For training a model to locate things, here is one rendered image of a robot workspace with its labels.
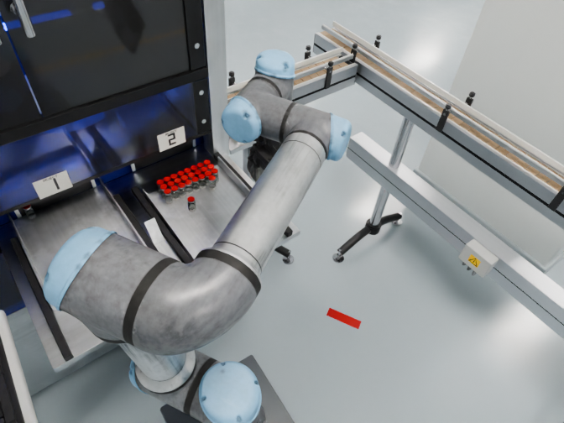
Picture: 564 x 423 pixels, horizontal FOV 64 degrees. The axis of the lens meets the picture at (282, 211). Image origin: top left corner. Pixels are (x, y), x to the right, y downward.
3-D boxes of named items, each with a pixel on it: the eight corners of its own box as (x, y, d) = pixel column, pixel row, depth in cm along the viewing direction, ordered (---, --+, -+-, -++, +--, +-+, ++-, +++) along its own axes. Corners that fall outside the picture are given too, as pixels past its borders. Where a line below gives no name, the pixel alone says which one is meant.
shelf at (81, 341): (-5, 233, 124) (-8, 229, 123) (213, 143, 155) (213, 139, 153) (55, 373, 100) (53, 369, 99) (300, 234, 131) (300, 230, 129)
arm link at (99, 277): (194, 422, 93) (119, 329, 48) (133, 391, 97) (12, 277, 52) (221, 368, 99) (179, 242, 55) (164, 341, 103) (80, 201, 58)
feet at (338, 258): (328, 256, 233) (332, 239, 222) (394, 215, 254) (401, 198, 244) (338, 266, 229) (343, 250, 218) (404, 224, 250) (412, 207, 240)
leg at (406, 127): (359, 229, 236) (396, 107, 179) (371, 221, 240) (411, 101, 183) (371, 240, 232) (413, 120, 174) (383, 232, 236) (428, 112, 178)
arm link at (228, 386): (243, 453, 90) (243, 434, 80) (185, 422, 93) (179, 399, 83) (269, 397, 97) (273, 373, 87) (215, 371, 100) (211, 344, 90)
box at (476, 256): (457, 257, 180) (466, 243, 173) (465, 251, 182) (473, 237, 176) (482, 278, 174) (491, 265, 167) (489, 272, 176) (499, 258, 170)
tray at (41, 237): (11, 221, 125) (6, 212, 122) (101, 184, 136) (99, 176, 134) (54, 310, 108) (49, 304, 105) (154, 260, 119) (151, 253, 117)
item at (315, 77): (215, 144, 157) (212, 107, 146) (193, 121, 165) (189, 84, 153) (357, 86, 187) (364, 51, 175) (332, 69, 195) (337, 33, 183)
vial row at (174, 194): (164, 201, 133) (162, 190, 130) (216, 177, 141) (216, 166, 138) (168, 205, 132) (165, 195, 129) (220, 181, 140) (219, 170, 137)
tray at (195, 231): (144, 196, 134) (142, 188, 132) (219, 164, 145) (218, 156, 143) (201, 276, 117) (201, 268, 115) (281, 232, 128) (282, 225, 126)
